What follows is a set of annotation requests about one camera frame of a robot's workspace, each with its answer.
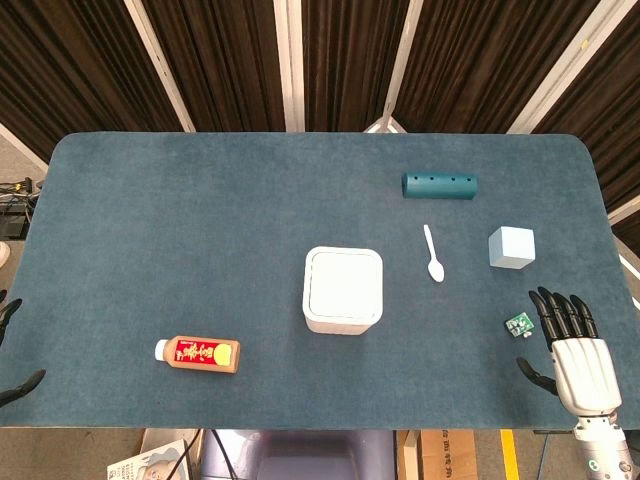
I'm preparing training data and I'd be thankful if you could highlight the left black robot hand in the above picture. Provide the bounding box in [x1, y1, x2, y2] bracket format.
[0, 289, 47, 407]

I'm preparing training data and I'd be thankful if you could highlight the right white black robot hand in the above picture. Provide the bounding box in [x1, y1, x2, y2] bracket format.
[515, 286, 624, 418]

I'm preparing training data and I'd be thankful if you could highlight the purple robot base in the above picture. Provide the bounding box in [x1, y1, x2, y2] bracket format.
[199, 428, 398, 480]

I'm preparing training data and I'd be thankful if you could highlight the white square container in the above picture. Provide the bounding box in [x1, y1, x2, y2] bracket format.
[301, 245, 385, 335]

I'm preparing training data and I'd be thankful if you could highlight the small green snack packet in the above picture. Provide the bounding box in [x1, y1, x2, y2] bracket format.
[503, 311, 534, 341]

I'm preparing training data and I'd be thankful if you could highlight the light blue cube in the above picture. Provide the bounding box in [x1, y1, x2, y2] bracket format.
[487, 225, 537, 272]

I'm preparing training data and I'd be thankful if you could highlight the brown cardboard box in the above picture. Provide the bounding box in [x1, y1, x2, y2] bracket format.
[396, 429, 480, 480]

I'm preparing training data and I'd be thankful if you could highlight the printed white carton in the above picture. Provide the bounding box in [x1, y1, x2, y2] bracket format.
[106, 439, 193, 480]

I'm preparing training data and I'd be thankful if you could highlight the white plastic spoon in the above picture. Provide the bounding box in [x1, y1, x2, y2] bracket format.
[423, 224, 446, 284]

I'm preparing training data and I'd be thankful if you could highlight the brown tea drink bottle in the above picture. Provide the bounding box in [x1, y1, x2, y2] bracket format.
[154, 335, 242, 374]

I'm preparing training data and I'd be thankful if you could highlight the teal cylinder with holes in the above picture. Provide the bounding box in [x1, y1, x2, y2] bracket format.
[402, 172, 479, 202]

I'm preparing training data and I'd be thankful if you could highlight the blue felt table mat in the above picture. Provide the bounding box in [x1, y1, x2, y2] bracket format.
[0, 131, 640, 430]

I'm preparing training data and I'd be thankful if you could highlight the dark brown curtain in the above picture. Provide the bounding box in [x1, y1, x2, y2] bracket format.
[0, 0, 640, 241]

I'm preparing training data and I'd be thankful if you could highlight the black equipment with cables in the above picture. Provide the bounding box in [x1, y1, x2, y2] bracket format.
[0, 177, 45, 240]

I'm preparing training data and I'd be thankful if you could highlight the white partition frame post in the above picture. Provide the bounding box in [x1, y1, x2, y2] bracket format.
[0, 122, 50, 174]
[363, 0, 425, 135]
[506, 0, 620, 135]
[272, 0, 306, 133]
[122, 0, 197, 133]

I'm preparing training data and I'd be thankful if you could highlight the black cable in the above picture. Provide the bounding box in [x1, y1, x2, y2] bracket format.
[207, 428, 238, 480]

